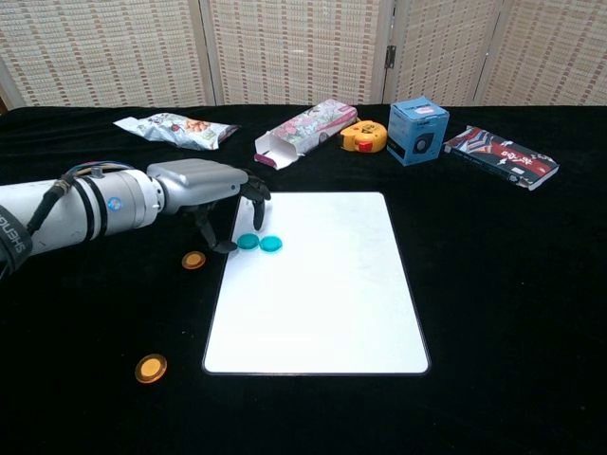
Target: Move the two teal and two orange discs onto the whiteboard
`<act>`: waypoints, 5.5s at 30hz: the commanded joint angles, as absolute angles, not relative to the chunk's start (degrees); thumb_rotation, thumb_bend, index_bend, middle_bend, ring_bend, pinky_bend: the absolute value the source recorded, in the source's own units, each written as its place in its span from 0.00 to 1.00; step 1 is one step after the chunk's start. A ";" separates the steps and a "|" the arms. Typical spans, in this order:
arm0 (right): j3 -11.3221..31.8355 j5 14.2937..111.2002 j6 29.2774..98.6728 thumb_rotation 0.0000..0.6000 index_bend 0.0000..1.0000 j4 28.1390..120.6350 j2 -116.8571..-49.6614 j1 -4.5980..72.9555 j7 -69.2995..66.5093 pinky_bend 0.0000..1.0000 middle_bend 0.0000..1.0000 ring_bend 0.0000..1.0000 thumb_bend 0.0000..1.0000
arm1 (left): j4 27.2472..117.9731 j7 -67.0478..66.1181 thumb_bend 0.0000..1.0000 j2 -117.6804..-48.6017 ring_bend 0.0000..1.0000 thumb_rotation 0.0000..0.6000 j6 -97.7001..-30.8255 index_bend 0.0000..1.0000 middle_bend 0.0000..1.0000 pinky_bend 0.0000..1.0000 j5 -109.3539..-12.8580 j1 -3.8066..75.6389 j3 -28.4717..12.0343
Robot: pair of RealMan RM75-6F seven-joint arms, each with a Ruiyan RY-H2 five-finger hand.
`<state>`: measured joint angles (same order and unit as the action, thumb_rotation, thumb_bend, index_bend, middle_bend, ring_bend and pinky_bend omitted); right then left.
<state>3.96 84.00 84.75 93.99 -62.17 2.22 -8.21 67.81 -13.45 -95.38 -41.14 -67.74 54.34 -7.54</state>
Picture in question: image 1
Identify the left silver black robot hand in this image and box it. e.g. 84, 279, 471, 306
146, 158, 272, 254

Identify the white magnetic board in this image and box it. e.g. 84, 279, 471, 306
202, 191, 431, 376

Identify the white snack bag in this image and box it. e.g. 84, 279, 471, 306
112, 112, 241, 152

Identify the floral long carton box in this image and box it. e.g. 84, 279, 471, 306
253, 98, 359, 171

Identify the woven folding screen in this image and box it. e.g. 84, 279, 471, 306
0, 0, 607, 109

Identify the yellow tape measure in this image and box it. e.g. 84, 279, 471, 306
340, 119, 389, 155

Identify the blue cube box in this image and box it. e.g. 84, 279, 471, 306
386, 98, 451, 168

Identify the dark red patterned box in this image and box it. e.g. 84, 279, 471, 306
443, 125, 561, 192

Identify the black velvet tablecloth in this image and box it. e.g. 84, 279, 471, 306
0, 102, 607, 455

